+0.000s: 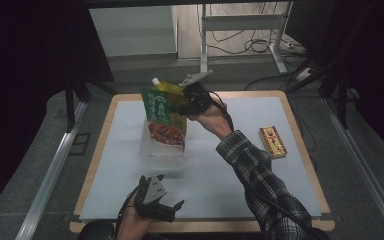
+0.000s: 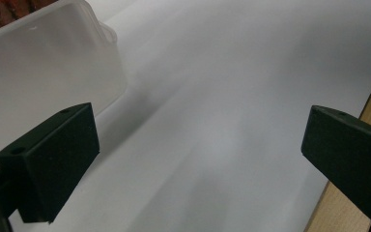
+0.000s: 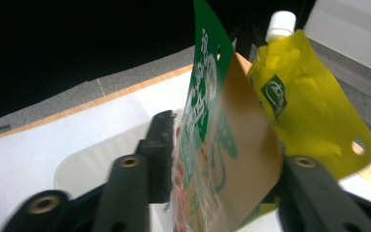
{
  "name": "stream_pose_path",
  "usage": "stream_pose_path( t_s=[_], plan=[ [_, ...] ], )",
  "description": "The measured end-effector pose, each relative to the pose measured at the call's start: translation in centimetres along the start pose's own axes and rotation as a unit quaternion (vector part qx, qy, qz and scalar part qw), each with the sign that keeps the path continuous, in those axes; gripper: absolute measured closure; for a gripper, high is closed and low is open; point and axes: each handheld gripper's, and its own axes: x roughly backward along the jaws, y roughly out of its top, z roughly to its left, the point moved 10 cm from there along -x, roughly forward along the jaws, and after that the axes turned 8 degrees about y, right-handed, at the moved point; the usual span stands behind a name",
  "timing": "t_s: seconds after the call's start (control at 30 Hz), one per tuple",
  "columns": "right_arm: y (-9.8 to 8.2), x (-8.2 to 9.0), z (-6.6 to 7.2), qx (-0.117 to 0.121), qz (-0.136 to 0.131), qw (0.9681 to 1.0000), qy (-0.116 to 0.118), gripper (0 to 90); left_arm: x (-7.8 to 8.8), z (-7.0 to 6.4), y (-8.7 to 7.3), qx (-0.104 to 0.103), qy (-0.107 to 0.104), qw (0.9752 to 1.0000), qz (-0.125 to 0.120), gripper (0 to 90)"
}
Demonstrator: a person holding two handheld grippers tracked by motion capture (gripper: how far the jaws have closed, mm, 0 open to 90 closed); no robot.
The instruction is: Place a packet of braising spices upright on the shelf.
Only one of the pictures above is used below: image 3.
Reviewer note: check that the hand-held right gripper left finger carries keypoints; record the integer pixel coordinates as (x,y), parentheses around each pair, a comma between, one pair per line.
(125,193)

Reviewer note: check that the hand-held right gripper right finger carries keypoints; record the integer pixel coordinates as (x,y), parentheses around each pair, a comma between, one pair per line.
(312,199)

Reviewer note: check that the clear plastic container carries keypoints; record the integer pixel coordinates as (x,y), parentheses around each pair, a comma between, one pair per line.
(87,167)

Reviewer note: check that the yellow spout pouch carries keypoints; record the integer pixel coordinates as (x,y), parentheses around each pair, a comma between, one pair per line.
(309,106)

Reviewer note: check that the green and red snack packet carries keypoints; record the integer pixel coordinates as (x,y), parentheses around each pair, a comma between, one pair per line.
(206,106)

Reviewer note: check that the dark curtain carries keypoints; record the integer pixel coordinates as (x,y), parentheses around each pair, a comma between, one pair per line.
(77,38)

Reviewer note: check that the white panel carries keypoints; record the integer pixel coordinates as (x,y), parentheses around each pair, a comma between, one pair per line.
(354,29)

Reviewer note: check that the black metal stand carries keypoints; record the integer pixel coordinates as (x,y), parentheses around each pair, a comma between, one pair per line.
(248,35)

